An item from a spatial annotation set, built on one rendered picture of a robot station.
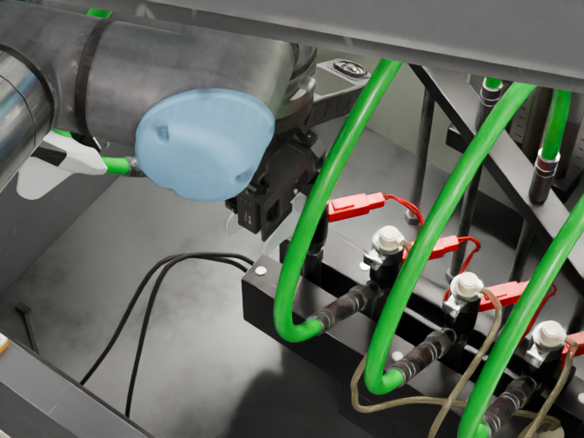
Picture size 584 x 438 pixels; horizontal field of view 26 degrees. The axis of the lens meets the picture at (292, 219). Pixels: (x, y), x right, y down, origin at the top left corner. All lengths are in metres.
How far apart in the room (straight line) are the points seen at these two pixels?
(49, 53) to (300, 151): 0.26
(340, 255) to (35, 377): 0.31
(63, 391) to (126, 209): 0.32
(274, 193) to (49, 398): 0.37
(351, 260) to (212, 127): 0.52
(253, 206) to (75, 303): 0.48
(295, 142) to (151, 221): 0.50
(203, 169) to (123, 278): 0.67
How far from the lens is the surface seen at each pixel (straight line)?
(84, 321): 1.39
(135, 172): 1.08
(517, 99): 0.89
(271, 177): 0.95
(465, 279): 1.07
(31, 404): 1.22
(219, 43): 0.77
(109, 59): 0.77
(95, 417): 1.20
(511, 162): 1.17
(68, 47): 0.78
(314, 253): 1.19
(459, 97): 1.21
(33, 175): 1.01
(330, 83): 0.99
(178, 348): 1.36
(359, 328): 1.19
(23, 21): 0.80
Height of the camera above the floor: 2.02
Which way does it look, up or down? 56 degrees down
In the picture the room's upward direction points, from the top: straight up
